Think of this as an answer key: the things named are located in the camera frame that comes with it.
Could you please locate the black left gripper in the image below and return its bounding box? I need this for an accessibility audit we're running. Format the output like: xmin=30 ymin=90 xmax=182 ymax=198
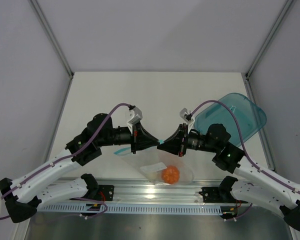
xmin=97 ymin=121 xmax=160 ymax=154

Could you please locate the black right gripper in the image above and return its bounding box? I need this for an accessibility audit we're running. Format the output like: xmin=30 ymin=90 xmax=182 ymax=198
xmin=157 ymin=123 xmax=219 ymax=157

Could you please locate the clear zip top bag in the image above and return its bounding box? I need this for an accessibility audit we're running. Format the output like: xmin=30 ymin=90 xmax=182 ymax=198
xmin=113 ymin=146 xmax=194 ymax=185

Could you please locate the orange toy pumpkin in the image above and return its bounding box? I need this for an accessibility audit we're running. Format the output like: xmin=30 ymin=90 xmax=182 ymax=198
xmin=161 ymin=165 xmax=180 ymax=185

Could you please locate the cream toy egg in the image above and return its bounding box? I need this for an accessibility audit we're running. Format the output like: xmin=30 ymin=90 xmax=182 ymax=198
xmin=148 ymin=172 xmax=161 ymax=182

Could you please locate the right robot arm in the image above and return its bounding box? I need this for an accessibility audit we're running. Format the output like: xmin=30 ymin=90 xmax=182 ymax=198
xmin=157 ymin=123 xmax=300 ymax=232

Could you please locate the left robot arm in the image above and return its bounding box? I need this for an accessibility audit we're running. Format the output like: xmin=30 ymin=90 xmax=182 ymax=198
xmin=0 ymin=113 xmax=159 ymax=223

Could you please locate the teal plastic tray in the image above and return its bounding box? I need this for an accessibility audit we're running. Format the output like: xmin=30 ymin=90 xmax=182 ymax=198
xmin=194 ymin=92 xmax=267 ymax=147

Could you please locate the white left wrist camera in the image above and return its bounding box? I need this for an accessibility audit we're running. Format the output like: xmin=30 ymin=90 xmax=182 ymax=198
xmin=125 ymin=105 xmax=143 ymax=133

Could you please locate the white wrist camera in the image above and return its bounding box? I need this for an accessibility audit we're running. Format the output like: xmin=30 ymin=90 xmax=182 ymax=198
xmin=125 ymin=105 xmax=143 ymax=133
xmin=179 ymin=108 xmax=195 ymax=132

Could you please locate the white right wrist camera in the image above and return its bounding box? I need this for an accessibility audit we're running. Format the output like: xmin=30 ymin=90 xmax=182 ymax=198
xmin=179 ymin=108 xmax=195 ymax=132

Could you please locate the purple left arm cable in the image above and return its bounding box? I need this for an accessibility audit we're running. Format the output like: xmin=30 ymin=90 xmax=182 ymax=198
xmin=0 ymin=103 xmax=133 ymax=221

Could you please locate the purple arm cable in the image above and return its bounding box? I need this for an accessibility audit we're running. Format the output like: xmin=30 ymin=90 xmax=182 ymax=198
xmin=0 ymin=103 xmax=133 ymax=221
xmin=189 ymin=100 xmax=300 ymax=197

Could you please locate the aluminium mounting rail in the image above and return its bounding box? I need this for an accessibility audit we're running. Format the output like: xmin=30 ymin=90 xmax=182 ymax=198
xmin=48 ymin=177 xmax=266 ymax=207

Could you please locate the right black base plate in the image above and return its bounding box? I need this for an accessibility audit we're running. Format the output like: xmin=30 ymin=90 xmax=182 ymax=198
xmin=198 ymin=186 xmax=248 ymax=205

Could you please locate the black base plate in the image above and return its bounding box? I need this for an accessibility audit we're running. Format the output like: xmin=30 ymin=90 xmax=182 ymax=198
xmin=96 ymin=185 xmax=115 ymax=202
xmin=198 ymin=186 xmax=248 ymax=205

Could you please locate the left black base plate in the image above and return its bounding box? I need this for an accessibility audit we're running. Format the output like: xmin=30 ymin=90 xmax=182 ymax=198
xmin=96 ymin=185 xmax=115 ymax=202

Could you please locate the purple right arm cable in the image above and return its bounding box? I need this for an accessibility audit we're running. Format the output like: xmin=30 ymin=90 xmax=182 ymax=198
xmin=189 ymin=100 xmax=300 ymax=197

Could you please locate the right aluminium frame post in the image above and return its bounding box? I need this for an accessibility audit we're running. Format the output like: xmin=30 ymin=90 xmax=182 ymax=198
xmin=244 ymin=0 xmax=297 ymax=78

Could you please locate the aluminium frame post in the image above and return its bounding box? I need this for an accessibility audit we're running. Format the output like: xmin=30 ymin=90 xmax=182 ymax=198
xmin=244 ymin=0 xmax=297 ymax=78
xmin=28 ymin=0 xmax=75 ymax=78

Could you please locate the white slotted cable duct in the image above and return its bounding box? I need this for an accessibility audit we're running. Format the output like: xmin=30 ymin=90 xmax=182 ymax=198
xmin=39 ymin=202 xmax=223 ymax=216

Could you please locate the left aluminium frame post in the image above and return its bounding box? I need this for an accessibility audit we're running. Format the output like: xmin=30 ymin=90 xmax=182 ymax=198
xmin=28 ymin=0 xmax=75 ymax=78

